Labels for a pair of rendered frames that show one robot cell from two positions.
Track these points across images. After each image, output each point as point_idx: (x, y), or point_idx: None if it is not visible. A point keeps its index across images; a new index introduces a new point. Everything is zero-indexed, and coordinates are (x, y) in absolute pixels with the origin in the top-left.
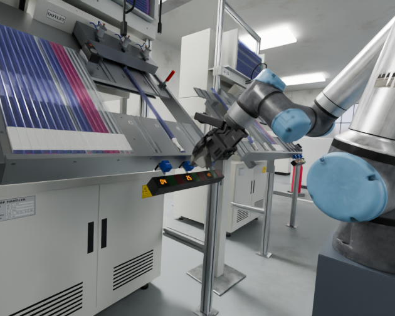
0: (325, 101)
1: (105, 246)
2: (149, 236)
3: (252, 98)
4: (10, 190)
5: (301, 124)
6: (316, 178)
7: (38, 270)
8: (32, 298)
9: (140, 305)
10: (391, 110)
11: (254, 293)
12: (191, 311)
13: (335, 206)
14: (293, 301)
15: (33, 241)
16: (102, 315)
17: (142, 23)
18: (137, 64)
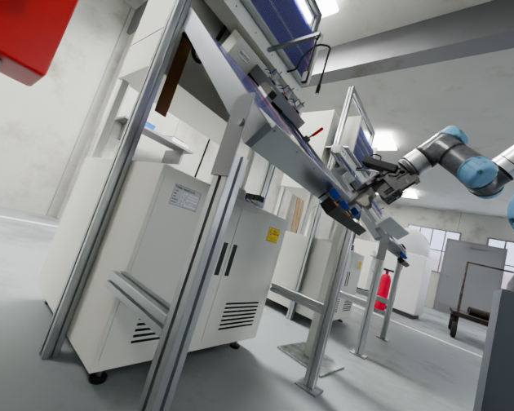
0: (504, 161)
1: (228, 275)
2: (259, 285)
3: (436, 147)
4: (188, 179)
5: (493, 169)
6: None
7: (178, 270)
8: (164, 298)
9: (234, 361)
10: None
11: (357, 386)
12: (292, 382)
13: None
14: (404, 405)
15: (185, 237)
16: (196, 358)
17: (294, 84)
18: (290, 114)
